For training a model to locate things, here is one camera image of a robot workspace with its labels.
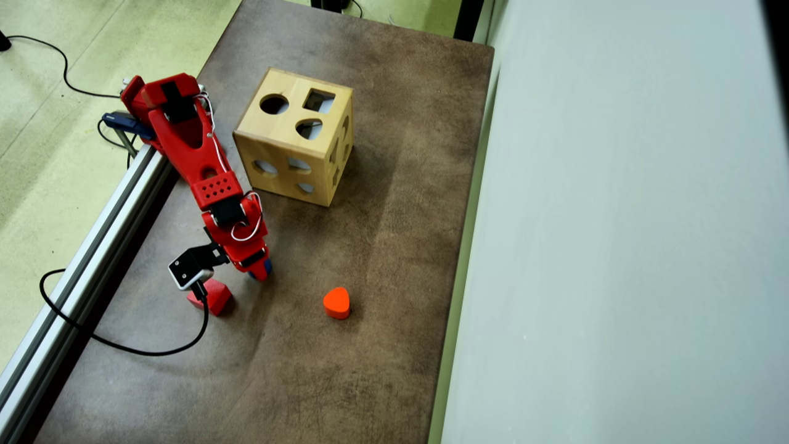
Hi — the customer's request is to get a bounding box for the black floor cable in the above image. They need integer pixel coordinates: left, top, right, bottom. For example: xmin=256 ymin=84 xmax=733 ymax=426
xmin=0 ymin=31 xmax=124 ymax=99

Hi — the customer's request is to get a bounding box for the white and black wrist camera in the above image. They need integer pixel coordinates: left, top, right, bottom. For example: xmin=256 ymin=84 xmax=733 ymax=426
xmin=168 ymin=250 xmax=215 ymax=292

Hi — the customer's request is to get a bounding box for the wooden shape sorter box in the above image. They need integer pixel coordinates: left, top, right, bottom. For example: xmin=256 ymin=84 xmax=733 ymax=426
xmin=232 ymin=68 xmax=355 ymax=207

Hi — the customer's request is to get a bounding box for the blue clamp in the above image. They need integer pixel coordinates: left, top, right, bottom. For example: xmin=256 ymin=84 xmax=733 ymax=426
xmin=102 ymin=111 xmax=158 ymax=158

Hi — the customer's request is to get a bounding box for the red robot base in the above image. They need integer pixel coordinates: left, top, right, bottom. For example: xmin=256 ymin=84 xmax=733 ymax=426
xmin=120 ymin=75 xmax=170 ymax=155

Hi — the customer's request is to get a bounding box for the orange heart block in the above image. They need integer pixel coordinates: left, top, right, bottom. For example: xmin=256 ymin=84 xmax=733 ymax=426
xmin=322 ymin=287 xmax=351 ymax=320

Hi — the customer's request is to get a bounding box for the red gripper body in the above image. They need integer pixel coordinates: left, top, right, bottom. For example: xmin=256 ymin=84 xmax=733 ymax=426
xmin=202 ymin=194 xmax=270 ymax=267

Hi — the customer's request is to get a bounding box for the black camera cable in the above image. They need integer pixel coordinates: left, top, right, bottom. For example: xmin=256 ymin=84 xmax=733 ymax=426
xmin=39 ymin=268 xmax=211 ymax=357

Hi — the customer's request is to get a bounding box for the red cube block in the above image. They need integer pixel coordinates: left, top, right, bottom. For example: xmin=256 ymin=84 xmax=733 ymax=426
xmin=187 ymin=277 xmax=234 ymax=317

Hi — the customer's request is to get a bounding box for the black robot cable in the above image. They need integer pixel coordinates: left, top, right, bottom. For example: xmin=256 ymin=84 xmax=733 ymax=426
xmin=97 ymin=119 xmax=137 ymax=168

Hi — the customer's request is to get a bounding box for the aluminium profile rail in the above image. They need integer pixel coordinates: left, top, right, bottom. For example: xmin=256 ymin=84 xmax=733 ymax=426
xmin=0 ymin=143 xmax=179 ymax=444

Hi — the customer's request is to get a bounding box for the black camera bracket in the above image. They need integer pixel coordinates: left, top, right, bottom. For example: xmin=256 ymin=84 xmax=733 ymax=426
xmin=185 ymin=242 xmax=230 ymax=269

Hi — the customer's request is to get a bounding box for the black post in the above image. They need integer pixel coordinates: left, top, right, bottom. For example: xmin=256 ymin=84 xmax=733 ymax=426
xmin=453 ymin=0 xmax=486 ymax=43

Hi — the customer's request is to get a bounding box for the white servo wire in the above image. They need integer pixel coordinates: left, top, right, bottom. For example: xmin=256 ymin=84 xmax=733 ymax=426
xmin=197 ymin=92 xmax=229 ymax=179
xmin=229 ymin=191 xmax=264 ymax=242

